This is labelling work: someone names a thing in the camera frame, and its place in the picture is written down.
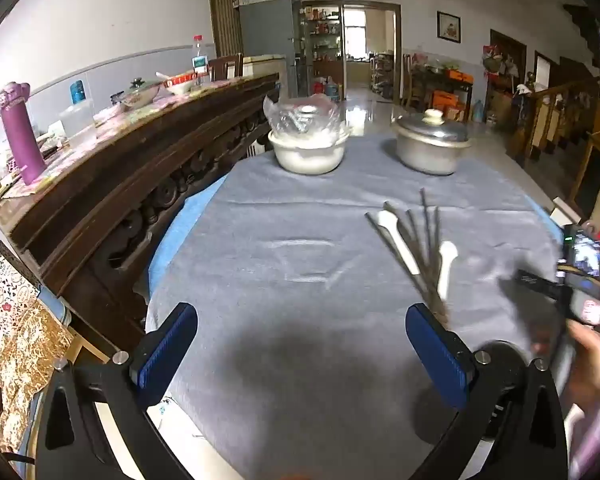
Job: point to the grey refrigerator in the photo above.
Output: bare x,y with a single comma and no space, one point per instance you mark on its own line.
270,25

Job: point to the shelf of goods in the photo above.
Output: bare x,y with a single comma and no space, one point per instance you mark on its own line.
322,40

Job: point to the carved wooden sideboard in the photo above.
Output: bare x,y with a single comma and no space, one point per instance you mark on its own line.
130,170

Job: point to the red and white bowl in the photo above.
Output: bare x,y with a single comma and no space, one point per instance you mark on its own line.
182,84

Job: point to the purple thermos bottle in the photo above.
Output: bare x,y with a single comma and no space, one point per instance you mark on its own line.
24,135

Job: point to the clear plastic container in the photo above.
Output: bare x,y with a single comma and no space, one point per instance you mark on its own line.
77,122

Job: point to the clear water bottle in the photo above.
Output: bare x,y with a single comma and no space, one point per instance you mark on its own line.
199,62

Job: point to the clear plastic bag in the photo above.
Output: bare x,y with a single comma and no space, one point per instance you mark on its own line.
300,117

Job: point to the aluminium pot lid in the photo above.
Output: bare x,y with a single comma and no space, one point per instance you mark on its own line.
432,127

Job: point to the white chest freezer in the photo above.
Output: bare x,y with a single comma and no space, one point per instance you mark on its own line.
265,67

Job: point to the person's right hand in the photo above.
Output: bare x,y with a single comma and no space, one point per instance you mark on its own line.
592,360

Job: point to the white ceramic bowl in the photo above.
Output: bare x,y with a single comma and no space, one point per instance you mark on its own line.
307,155

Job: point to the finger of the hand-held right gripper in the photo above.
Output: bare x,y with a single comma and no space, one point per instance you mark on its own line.
537,284

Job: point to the aluminium pot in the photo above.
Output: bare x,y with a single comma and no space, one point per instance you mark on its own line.
427,155

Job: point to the pot with glass lid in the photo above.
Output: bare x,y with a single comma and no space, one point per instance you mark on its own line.
141,94

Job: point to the wooden stair railing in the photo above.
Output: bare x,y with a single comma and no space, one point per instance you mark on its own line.
550,115

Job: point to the white ceramic spoon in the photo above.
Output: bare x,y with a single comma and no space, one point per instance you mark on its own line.
397,242
446,265

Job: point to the stack of orange boxes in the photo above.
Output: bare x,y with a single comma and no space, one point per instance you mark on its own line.
450,95

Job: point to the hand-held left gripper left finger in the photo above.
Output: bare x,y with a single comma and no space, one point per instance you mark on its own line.
166,347

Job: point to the grey table cloth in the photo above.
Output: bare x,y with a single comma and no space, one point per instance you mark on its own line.
300,240

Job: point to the dark chopstick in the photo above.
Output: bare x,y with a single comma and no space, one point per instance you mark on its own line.
438,250
429,240
397,260
411,255
422,255

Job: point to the dark wooden chair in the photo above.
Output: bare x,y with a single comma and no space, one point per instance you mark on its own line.
226,66

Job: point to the small blue bottle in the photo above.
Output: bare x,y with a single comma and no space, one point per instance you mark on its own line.
478,110

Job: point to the blue table cover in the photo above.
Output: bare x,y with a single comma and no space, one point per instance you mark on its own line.
190,220

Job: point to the white red patterned paper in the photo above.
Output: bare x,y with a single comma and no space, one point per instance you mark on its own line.
5,290

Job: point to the gold patterned cloth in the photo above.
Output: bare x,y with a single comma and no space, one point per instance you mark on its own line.
25,370

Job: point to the blue water jug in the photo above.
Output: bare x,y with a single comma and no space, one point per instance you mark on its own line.
333,91

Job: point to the wooden slatted screen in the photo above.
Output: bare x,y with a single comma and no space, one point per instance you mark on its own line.
225,10

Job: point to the person's right forearm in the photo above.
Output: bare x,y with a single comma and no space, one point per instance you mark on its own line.
597,440

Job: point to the framed wall picture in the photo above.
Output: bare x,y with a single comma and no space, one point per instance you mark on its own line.
448,26

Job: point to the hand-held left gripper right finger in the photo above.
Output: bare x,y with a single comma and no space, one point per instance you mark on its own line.
437,355

